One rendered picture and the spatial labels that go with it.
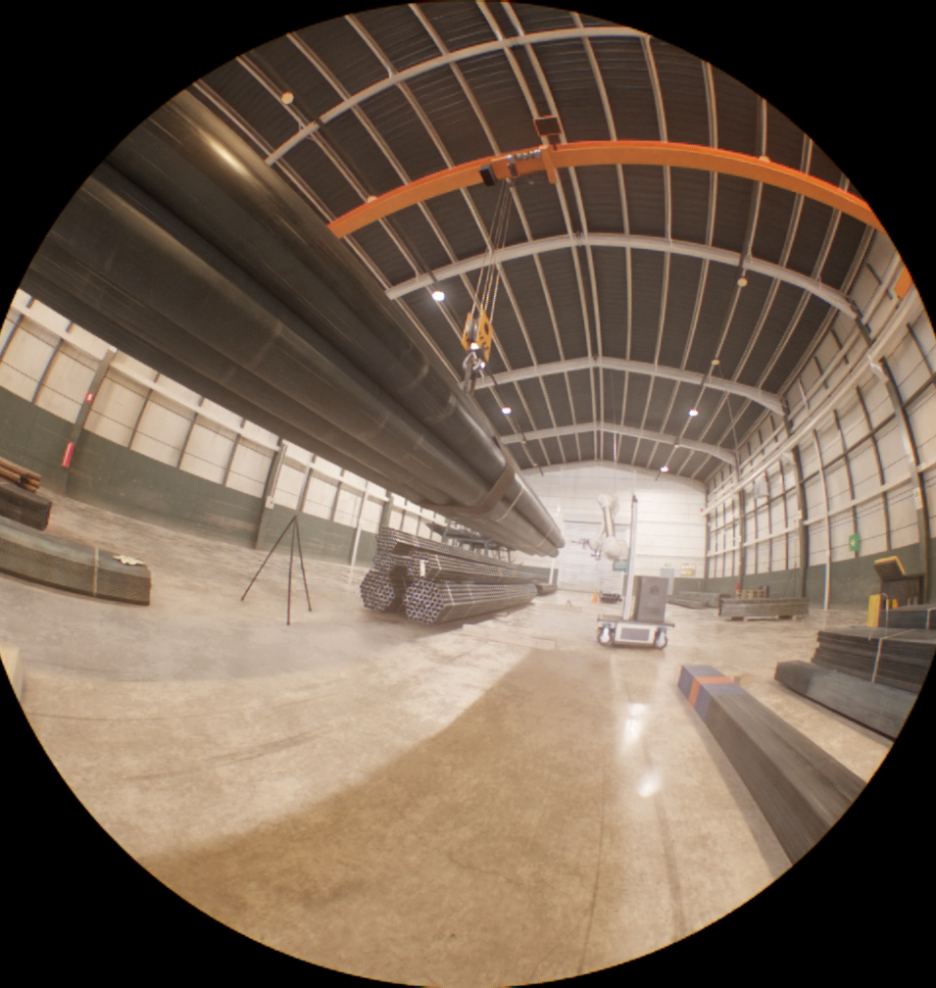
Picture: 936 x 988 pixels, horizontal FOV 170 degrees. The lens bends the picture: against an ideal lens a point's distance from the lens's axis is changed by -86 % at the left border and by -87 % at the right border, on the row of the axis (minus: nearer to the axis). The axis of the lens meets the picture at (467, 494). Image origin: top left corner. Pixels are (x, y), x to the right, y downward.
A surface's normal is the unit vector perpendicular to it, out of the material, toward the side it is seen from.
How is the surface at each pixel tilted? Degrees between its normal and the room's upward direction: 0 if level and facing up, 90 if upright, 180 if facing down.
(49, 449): 90
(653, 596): 90
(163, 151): 139
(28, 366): 90
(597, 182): 170
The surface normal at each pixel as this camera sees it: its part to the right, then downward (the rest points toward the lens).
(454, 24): 0.00, 0.96
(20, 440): 0.91, 0.05
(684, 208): -0.30, 0.94
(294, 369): 0.58, 0.67
